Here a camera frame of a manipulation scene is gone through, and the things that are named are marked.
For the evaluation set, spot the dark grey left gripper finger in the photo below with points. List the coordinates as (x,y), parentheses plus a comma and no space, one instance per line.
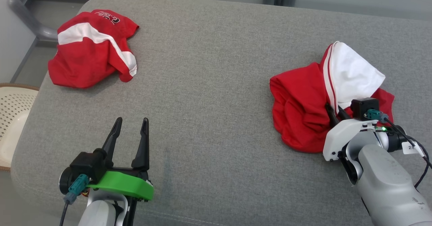
(111,141)
(143,151)

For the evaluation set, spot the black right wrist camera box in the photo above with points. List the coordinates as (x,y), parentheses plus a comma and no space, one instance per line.
(364,106)

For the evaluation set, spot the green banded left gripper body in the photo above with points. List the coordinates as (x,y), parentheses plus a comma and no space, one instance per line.
(125,184)

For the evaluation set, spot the cream perforated laundry basket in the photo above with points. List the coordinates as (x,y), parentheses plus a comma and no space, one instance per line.
(13,118)

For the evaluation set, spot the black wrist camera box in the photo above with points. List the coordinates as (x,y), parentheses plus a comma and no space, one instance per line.
(364,106)
(87,167)

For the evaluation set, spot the red shirt with wide white stripe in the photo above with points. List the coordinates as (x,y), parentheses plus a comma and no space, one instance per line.
(84,64)

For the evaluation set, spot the red jersey with striped trim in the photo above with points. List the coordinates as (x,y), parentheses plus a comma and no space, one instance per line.
(297,101)

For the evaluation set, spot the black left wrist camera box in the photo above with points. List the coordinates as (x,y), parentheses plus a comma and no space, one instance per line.
(87,167)

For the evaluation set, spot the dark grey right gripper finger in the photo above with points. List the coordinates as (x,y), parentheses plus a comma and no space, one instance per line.
(332,118)
(344,116)

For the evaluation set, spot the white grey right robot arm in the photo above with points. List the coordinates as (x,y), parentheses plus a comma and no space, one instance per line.
(388,185)

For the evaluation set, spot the grey fabric sofa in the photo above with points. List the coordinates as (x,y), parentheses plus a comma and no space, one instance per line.
(209,84)

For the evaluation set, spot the grey metal pipe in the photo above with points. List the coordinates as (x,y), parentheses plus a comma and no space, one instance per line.
(30,20)

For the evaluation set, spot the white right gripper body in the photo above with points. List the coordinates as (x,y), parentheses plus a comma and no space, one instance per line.
(341,135)

